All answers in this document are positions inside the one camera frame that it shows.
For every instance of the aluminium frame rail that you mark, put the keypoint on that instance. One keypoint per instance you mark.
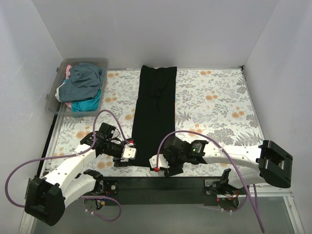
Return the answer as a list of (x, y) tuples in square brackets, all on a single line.
[(175, 206)]

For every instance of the pink white garment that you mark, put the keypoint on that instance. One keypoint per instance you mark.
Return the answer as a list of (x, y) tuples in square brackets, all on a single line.
[(67, 72)]

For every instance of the clear plastic bin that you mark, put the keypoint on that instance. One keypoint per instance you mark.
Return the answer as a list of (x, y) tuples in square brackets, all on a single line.
[(64, 108)]

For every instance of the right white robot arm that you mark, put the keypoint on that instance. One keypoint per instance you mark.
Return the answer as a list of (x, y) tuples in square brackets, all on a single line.
[(266, 163)]

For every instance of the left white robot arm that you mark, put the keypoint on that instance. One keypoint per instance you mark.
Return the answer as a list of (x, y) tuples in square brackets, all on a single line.
[(49, 196)]

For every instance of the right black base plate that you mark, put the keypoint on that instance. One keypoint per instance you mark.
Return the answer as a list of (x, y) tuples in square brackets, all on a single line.
[(216, 187)]

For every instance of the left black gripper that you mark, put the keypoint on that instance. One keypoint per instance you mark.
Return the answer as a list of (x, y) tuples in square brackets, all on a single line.
[(119, 158)]

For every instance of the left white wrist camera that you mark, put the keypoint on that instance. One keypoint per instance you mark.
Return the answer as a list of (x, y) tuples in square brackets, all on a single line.
[(129, 151)]

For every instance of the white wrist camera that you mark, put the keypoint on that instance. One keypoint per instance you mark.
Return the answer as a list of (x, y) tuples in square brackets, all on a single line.
[(159, 162), (129, 151)]

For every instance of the turquoise shirt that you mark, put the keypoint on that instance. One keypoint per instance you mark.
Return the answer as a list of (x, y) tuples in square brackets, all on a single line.
[(86, 105)]

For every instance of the floral table mat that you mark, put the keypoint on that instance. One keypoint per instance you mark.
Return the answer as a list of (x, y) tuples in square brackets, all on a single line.
[(215, 103)]

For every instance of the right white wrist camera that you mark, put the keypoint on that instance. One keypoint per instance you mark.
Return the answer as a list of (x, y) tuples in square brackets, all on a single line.
[(159, 162)]

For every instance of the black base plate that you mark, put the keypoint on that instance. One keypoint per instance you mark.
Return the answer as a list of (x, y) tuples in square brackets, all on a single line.
[(216, 187), (105, 187)]

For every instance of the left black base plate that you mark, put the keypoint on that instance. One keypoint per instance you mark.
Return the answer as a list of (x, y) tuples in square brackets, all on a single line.
[(105, 187)]

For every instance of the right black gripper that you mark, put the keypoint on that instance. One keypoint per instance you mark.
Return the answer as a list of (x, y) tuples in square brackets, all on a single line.
[(170, 165)]

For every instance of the teal blue shirt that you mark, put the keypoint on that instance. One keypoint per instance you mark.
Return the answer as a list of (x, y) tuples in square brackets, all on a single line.
[(83, 83)]

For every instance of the black t-shirt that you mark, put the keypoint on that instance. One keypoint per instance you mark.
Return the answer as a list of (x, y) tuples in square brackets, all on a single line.
[(154, 112)]

